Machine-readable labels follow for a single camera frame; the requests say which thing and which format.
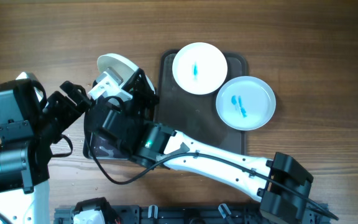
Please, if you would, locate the white plate blue stain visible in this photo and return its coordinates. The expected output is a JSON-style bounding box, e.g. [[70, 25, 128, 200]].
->
[[172, 42, 228, 95]]

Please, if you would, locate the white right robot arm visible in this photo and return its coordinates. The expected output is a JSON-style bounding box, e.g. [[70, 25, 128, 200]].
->
[[84, 68, 336, 223]]

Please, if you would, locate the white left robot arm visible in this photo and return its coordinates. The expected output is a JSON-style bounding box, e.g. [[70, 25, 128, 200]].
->
[[0, 78, 92, 223]]

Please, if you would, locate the dark brown serving tray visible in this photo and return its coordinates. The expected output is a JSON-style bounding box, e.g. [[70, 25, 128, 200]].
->
[[154, 49, 247, 155]]

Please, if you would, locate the black metal water tray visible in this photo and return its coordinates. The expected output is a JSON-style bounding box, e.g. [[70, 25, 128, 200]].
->
[[83, 131, 127, 160]]

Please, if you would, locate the white plate front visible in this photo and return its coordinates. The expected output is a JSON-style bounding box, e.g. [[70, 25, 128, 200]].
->
[[97, 54, 155, 97]]

